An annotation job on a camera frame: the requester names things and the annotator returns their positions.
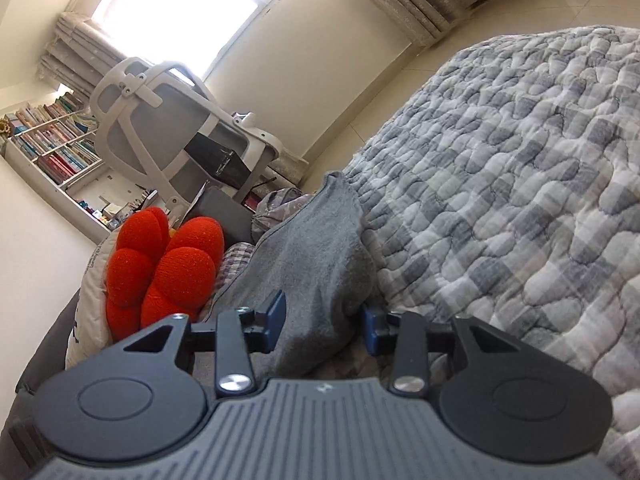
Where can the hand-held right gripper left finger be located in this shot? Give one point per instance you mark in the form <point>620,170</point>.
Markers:
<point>277,312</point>

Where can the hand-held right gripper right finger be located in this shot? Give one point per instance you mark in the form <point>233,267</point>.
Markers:
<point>371,330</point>

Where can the red pumpkin plush cushion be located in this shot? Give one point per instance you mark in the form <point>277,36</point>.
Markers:
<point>170,275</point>

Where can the black bag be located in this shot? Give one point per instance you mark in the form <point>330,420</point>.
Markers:
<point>217,160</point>

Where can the white mesh office chair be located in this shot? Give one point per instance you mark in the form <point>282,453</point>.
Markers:
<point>165,125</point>

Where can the grey patterned garment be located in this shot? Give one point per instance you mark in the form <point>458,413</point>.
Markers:
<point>285,207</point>

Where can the grey knit sweater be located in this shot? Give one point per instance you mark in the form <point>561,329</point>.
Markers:
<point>310,260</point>

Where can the dark grey sofa backrest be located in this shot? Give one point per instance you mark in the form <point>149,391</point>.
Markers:
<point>50,350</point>

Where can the grey checked quilt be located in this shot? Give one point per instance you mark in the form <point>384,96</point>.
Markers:
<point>500,185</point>

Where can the white printed pillow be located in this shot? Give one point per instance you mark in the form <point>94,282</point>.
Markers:
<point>90,310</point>

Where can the white bookshelf with books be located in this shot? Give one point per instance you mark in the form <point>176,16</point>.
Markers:
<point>55,145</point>

